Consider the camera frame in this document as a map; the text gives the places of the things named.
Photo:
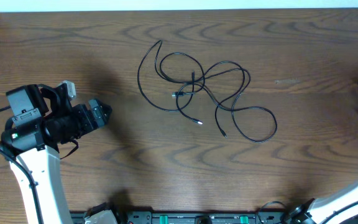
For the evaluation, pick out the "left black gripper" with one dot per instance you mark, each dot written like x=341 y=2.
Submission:
x=88 y=122

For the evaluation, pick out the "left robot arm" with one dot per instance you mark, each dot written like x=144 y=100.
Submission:
x=43 y=118

